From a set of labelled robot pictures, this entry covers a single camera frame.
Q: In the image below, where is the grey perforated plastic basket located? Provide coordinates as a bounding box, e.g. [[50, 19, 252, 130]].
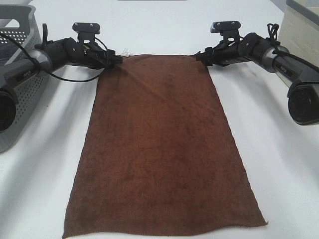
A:
[[0, 4, 48, 152]]

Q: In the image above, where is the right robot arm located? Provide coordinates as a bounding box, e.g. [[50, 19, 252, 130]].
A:
[[196, 33, 319, 125]]

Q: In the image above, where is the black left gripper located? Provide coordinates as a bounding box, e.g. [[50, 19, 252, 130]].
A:
[[63, 38, 123, 70]]

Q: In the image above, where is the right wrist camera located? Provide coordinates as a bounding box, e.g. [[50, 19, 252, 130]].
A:
[[210, 20, 241, 41]]

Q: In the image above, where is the brown towel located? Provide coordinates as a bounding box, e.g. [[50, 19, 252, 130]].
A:
[[63, 55, 266, 238]]

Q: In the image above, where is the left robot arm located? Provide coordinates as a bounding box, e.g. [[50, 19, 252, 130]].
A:
[[0, 34, 123, 131]]

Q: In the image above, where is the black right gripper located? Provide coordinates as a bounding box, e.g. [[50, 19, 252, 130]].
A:
[[195, 37, 249, 67]]

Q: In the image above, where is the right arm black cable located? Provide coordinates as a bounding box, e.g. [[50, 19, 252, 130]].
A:
[[266, 23, 319, 83]]

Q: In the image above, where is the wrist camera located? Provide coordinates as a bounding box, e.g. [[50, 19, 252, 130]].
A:
[[210, 20, 241, 41], [72, 22, 100, 44]]

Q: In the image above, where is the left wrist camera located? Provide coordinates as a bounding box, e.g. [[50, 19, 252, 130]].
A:
[[72, 22, 100, 44]]

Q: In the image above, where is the beige fabric storage box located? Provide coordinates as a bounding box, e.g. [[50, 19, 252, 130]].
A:
[[276, 0, 319, 87]]

